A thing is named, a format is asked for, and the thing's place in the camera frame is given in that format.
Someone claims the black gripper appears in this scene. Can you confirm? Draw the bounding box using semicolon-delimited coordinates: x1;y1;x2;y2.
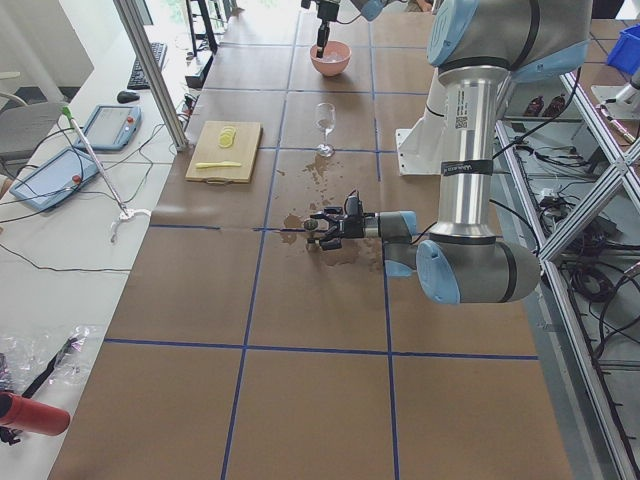
307;204;380;251
316;0;340;58

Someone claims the steel double jigger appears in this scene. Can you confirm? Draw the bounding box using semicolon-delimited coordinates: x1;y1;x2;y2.
303;218;319;251

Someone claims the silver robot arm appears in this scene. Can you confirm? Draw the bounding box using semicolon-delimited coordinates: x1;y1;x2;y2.
315;0;388;59
305;1;592;304

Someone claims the ice cubes pile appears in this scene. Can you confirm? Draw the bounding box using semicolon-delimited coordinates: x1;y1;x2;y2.
317;49;345;65

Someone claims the clear wine glass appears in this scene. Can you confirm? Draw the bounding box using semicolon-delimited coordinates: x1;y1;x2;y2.
315;102;336;157

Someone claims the pink bowl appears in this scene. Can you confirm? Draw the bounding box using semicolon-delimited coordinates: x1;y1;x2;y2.
309;41;352;77

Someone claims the wooden cutting board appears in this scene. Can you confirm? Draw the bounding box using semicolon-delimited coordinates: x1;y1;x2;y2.
185;121;262;183

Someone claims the yellow lemon slice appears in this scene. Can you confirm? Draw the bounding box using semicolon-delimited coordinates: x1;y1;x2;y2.
218;137;234;149

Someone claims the yellow plastic knife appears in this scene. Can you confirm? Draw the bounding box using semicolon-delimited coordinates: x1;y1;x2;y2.
195;160;243;169

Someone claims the black keyboard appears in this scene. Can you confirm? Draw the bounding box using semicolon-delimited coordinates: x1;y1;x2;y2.
126;41;169;91

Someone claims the black computer mouse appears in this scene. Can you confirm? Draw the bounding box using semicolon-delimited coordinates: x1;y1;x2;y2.
116;90;140;104

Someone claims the blue teach pendant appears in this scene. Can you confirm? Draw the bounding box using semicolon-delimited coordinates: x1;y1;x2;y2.
81;105;142;152
9;147;98;212

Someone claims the metal rod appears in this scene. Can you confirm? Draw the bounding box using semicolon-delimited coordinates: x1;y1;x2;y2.
61;106;151;244

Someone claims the clear plastic bag with parts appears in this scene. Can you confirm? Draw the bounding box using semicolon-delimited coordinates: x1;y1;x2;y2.
1;324;106;394

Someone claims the red metal bottle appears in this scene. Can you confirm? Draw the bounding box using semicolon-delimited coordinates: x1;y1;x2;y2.
1;392;71;436

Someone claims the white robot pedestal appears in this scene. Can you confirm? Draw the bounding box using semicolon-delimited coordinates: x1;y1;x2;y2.
396;70;446;176

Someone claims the aluminium frame post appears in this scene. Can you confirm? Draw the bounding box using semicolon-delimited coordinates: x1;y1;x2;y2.
113;0;188;152

